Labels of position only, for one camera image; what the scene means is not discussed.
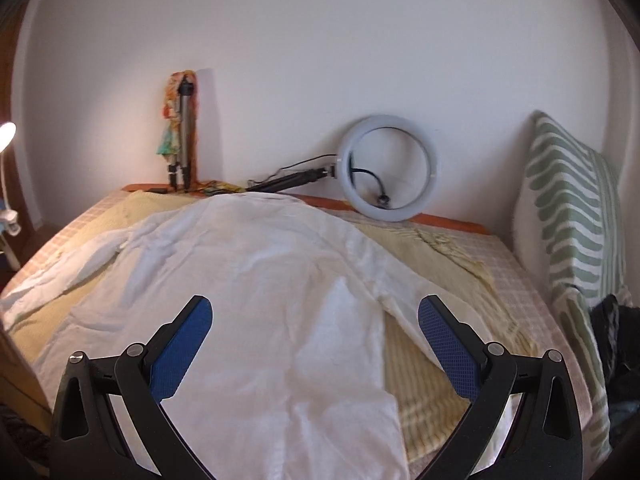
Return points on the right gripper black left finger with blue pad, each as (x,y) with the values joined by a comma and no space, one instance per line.
(87,441)

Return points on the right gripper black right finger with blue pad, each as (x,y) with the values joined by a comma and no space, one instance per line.
(544,441)

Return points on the white long-sleeved shirt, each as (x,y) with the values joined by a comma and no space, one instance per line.
(250,309)

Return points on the dark clothes pile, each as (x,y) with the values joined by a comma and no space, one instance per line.
(616,331)

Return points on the yellow striped blanket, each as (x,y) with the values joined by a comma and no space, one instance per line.
(440,309)

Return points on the pink checked bedspread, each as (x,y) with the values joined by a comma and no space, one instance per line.
(525,299)

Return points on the green white patterned pillow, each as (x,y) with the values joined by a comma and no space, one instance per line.
(568,234)

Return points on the white clip desk lamp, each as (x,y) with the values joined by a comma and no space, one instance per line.
(9,216)

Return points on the orange floral mattress sheet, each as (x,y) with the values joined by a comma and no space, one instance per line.
(340,205)

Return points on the folded silver tripod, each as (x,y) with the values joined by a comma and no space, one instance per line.
(178,114)

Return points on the white ring light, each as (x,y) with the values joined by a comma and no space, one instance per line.
(343,172)

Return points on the black ring light stand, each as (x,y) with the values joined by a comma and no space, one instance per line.
(295,180)

